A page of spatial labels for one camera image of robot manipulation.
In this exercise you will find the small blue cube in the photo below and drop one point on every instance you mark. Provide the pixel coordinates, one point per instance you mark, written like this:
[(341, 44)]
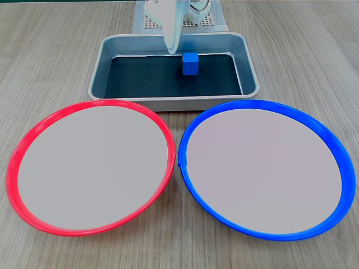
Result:
[(190, 64)]

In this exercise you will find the steel tray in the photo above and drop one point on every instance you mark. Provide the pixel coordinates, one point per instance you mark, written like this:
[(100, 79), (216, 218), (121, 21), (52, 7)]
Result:
[(126, 45)]

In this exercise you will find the black tray mat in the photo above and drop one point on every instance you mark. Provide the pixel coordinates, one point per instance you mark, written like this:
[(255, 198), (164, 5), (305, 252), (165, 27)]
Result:
[(146, 78)]

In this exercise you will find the round plate with red rim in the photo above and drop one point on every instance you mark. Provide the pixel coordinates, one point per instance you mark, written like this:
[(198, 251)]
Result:
[(92, 168)]

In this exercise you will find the round plate with blue rim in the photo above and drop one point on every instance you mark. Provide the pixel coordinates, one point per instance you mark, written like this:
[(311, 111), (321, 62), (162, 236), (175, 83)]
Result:
[(263, 173)]

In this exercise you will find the pale perforated base plate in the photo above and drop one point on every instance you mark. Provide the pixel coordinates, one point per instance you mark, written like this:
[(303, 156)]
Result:
[(211, 19)]

